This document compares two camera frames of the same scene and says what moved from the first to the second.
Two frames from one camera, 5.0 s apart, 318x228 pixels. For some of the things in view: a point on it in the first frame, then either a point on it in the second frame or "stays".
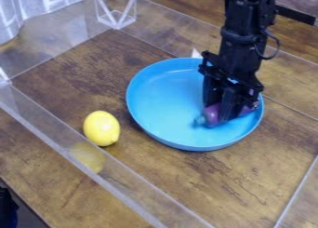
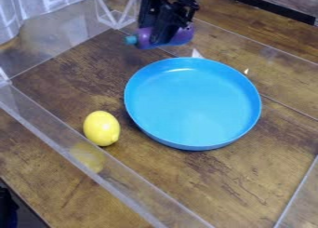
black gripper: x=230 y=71 -> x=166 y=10
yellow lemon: x=100 y=127 stays
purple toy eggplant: x=209 y=117 -> x=141 y=38
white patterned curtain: x=23 y=4 stays
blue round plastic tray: x=166 y=99 stays
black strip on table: x=296 y=14 stays
